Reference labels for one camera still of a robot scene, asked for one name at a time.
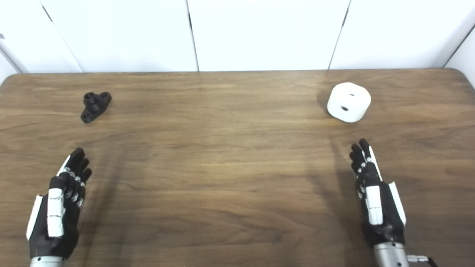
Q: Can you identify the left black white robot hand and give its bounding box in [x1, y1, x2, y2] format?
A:
[26, 148, 92, 260]

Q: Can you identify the round white plastic piece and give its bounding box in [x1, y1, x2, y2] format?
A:
[327, 82, 371, 123]

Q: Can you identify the black plastic holder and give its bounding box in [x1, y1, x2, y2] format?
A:
[81, 92, 112, 123]

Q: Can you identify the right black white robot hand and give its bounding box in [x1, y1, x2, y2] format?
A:
[350, 139, 407, 247]

